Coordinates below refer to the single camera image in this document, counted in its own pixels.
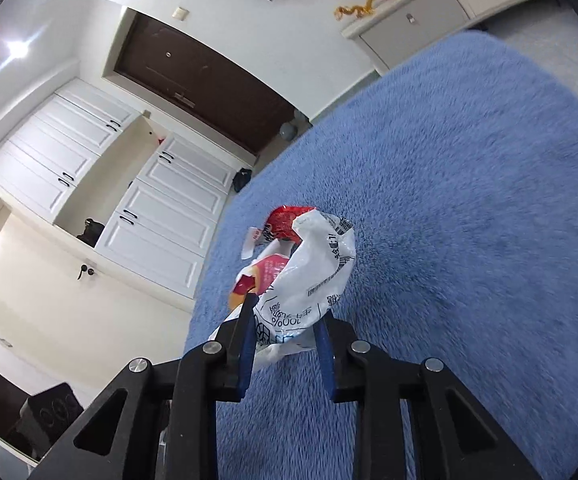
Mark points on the white wall cabinets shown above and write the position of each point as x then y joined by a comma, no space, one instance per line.
69,145

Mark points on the white grey television console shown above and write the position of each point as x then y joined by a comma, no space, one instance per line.
419,17

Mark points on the red foil wrapper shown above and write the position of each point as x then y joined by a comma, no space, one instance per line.
281,220

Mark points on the beige light switch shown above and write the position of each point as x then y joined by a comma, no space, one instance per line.
180,13

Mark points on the blue fluffy rug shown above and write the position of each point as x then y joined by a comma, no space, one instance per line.
444,185

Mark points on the grey round object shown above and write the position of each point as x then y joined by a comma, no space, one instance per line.
288,131

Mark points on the black box with circles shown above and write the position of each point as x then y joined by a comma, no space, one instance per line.
51,417

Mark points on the black shoes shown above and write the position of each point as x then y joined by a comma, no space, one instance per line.
242,180

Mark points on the small white red wrapper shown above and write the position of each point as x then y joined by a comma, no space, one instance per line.
254,237

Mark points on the dark brown entrance door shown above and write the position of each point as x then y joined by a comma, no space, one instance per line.
194,75

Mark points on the cream interior door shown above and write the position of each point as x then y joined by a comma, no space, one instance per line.
44,310

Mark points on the pink orange wrapper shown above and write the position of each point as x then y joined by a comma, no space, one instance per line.
269,270

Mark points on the black bag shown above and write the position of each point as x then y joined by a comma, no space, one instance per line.
90,232

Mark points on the gold dragon ornament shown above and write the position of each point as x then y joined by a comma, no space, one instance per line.
356,11

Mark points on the small red shelf item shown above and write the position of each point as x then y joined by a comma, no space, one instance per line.
158,137

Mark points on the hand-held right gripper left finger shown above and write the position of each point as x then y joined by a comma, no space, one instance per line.
246,365

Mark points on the white base cabinets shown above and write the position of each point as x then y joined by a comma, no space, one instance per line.
169,210

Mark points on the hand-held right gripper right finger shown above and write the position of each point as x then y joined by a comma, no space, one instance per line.
325,360

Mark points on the white printed plastic bag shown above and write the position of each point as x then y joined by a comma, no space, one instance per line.
314,270

